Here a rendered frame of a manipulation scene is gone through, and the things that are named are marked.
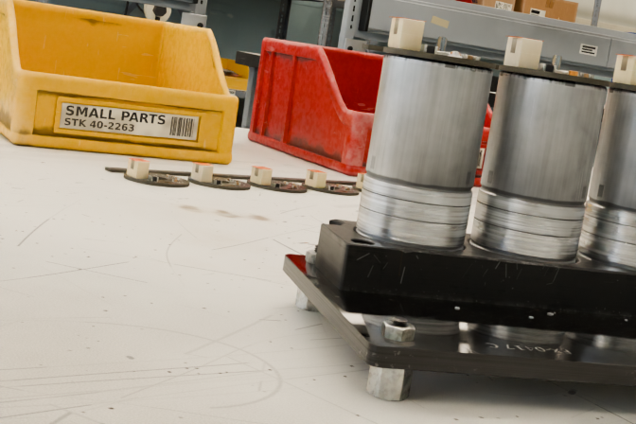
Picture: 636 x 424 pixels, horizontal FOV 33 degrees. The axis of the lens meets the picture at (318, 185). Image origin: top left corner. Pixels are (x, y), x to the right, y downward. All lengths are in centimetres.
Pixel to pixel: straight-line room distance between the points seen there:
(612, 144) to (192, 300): 10
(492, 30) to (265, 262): 271
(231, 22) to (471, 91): 469
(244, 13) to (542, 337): 473
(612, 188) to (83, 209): 16
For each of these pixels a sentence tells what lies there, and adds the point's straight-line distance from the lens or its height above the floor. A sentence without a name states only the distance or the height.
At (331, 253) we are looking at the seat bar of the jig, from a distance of 23.
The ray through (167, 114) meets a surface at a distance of 48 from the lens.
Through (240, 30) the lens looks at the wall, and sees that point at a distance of 493.
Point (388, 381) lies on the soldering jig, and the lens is 20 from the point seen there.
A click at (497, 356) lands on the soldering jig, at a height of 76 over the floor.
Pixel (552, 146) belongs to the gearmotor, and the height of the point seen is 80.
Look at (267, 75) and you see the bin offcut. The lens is 61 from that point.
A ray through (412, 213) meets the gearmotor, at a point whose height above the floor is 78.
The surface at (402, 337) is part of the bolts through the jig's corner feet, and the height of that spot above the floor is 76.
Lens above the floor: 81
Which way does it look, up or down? 7 degrees down
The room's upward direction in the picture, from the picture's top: 9 degrees clockwise
